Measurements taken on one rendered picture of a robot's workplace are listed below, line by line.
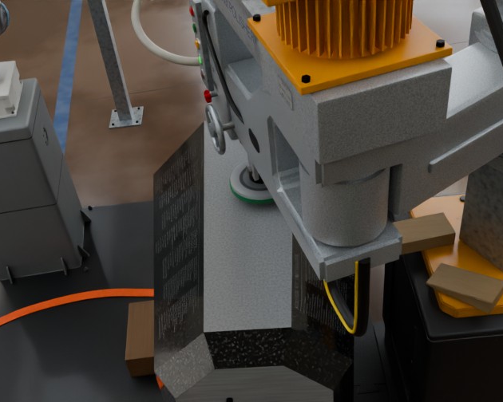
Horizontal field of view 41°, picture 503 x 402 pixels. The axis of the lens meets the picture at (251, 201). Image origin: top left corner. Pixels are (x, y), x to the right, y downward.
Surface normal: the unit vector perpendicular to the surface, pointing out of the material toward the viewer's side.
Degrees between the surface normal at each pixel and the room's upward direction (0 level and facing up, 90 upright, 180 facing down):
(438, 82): 90
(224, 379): 90
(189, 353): 54
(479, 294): 11
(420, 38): 0
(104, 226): 0
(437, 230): 0
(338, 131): 90
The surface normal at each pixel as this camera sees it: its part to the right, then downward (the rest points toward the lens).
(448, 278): -0.25, -0.80
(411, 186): 0.58, 0.50
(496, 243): -0.83, 0.42
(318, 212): -0.66, 0.55
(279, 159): 0.32, 0.60
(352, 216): 0.07, 0.66
